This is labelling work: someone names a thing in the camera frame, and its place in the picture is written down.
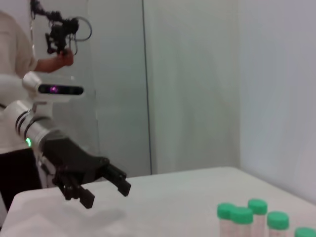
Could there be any person in beige shirt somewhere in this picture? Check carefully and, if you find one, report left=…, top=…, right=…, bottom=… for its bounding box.
left=0, top=10, right=43, bottom=213

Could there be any person's hand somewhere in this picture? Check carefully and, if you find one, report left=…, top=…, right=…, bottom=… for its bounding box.
left=56, top=49, right=75, bottom=67

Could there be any green-capped clear test tube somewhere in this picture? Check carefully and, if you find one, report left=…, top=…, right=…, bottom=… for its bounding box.
left=247, top=198, right=268, bottom=237
left=217, top=202, right=235, bottom=237
left=230, top=207, right=254, bottom=237
left=267, top=211, right=290, bottom=237
left=294, top=227, right=316, bottom=237

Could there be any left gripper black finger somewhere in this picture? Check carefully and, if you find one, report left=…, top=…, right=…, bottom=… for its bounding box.
left=102, top=163, right=132, bottom=198
left=52, top=170, right=96, bottom=209

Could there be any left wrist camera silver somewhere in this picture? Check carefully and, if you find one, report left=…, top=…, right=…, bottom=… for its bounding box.
left=22, top=71, right=86, bottom=103

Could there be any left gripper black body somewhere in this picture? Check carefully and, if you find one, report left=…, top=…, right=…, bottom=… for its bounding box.
left=40, top=137, right=111, bottom=185

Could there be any person's bare forearm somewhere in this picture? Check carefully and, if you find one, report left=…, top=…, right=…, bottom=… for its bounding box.
left=33, top=54, right=61, bottom=74

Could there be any black handheld controller with cables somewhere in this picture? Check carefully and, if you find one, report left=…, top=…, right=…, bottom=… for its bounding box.
left=29, top=0, right=93, bottom=56

